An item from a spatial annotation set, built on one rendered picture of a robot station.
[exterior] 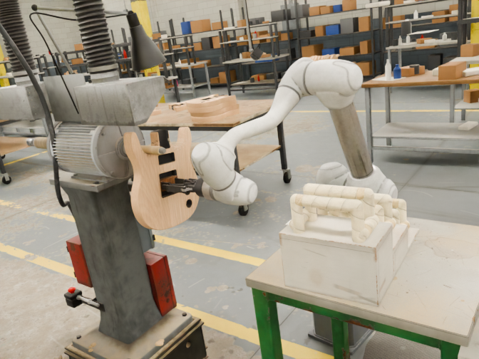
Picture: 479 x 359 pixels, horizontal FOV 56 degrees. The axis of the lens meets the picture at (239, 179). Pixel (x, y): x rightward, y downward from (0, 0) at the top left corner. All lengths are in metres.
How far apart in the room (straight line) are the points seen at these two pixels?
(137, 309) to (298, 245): 1.25
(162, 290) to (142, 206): 0.73
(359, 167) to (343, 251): 0.85
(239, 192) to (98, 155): 0.61
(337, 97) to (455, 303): 0.86
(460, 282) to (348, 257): 0.33
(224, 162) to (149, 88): 0.37
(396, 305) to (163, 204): 0.99
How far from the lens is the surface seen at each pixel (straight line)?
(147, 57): 1.75
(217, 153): 1.47
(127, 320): 2.30
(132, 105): 1.56
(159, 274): 2.33
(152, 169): 1.78
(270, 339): 1.51
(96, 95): 1.68
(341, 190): 1.23
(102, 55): 1.70
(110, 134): 1.86
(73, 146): 1.97
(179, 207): 1.90
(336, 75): 1.72
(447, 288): 1.34
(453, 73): 4.88
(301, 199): 1.19
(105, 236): 2.09
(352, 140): 1.90
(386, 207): 1.39
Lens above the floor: 1.65
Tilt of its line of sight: 19 degrees down
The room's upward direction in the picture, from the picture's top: 8 degrees counter-clockwise
